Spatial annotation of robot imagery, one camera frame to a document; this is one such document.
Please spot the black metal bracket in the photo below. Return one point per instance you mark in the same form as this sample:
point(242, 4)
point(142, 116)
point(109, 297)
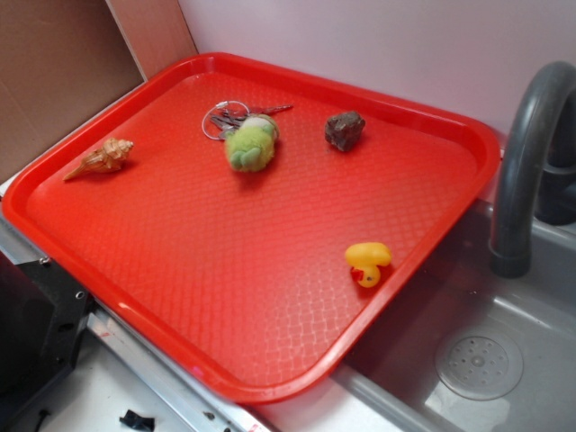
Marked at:
point(43, 314)

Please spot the red plastic tray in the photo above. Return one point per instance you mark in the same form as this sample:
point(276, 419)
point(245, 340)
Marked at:
point(241, 277)

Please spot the yellow rubber duck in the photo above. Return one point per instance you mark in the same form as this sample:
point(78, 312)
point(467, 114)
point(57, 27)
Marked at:
point(365, 261)

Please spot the green plush frog toy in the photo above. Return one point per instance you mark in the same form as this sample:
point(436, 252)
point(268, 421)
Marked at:
point(252, 146)

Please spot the brown rock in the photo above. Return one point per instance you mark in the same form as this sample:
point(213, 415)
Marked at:
point(344, 130)

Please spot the tan spiral seashell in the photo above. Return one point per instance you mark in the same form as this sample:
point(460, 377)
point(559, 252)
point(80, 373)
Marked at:
point(110, 157)

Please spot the grey toy faucet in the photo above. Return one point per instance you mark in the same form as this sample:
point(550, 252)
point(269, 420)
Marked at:
point(537, 175)

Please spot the brown cardboard panel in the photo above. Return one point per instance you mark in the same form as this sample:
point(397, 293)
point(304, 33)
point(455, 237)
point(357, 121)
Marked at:
point(62, 62)

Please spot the grey plastic sink basin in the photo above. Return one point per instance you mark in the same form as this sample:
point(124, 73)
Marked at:
point(388, 381)

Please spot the round sink drain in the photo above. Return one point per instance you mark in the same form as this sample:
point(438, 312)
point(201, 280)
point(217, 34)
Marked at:
point(479, 367)

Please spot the silver keys on ring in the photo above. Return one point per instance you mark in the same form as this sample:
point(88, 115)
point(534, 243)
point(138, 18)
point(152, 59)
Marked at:
point(227, 116)

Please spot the black tape scrap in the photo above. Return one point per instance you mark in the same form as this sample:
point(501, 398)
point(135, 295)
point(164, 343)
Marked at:
point(135, 421)

